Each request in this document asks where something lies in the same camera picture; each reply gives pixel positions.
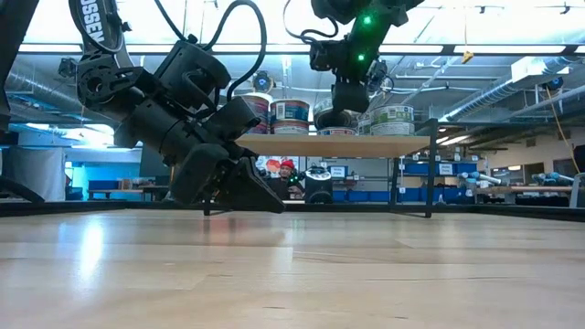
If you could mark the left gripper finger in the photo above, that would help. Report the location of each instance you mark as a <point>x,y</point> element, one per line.
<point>256,194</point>

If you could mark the blue label salmon can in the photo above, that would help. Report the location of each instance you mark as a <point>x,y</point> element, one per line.
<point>290,109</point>
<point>258,106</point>
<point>290,127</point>

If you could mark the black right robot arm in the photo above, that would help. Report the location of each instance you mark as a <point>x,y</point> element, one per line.
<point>370,36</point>

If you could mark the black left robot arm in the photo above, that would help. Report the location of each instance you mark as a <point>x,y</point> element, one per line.
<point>105,87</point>

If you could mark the wooden shelf black metal legs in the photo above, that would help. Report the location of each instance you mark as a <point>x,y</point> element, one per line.
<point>329,146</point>

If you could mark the person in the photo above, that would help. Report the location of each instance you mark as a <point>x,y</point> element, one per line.
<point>283,187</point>

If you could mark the floral patterned cloth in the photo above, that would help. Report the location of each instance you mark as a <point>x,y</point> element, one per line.
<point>272,164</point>

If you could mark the red knit hat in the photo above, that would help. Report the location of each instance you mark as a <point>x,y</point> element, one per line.
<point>287,164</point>

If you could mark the grey cabinet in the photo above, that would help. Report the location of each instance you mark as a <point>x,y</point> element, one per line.
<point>153,166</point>

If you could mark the white label storage bin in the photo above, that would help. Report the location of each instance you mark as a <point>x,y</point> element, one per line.
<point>338,172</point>
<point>444,169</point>

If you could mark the low wooden bench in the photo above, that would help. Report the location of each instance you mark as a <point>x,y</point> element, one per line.
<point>119,192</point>

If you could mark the black round ceiling device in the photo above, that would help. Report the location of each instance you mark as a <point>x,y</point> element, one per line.
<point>262,82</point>

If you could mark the blue storage bin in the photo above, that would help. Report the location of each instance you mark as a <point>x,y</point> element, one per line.
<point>413,169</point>
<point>361,196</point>
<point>450,195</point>
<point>467,168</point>

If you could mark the yellow hanging tag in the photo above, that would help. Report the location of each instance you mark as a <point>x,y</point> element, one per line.
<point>467,57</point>

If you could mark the white cloth cover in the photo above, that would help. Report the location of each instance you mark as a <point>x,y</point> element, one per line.
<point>36,173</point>

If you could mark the long ceiling light fixture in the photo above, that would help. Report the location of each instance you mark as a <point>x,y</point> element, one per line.
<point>503,48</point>

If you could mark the black curved tube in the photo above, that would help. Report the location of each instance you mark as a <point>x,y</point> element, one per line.
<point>18,189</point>

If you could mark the white ceiling unit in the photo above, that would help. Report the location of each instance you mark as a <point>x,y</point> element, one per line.
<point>539,68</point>

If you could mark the blue grey rolled tubes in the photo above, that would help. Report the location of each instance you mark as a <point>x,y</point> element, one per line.
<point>548,179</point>

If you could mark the black hanging camera device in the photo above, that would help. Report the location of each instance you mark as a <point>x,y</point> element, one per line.
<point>381,77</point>

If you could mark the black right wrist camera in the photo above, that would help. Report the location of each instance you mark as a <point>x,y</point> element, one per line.
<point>325,55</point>

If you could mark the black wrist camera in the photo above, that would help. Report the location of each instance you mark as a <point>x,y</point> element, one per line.
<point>235,119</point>
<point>325,55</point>

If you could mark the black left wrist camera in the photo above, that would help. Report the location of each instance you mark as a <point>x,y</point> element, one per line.
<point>235,119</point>

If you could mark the black aluminium table frame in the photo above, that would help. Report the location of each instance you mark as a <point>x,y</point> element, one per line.
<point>91,206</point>

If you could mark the silver ceiling duct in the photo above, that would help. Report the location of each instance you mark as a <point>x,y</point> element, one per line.
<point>493,93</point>

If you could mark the grey ceiling duct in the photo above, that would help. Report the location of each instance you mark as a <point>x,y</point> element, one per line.
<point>45,91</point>

